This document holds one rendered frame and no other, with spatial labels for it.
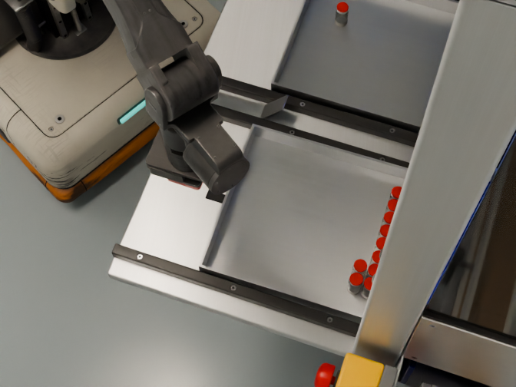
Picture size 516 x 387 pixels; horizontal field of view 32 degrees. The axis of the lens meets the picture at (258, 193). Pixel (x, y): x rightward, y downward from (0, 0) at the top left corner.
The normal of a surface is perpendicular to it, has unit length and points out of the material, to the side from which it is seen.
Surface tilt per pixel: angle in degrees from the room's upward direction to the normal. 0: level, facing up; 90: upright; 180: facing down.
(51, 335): 0
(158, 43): 31
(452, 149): 90
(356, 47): 0
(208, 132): 7
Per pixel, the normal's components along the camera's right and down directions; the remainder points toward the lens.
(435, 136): -0.33, 0.86
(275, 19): -0.02, -0.40
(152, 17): 0.38, -0.04
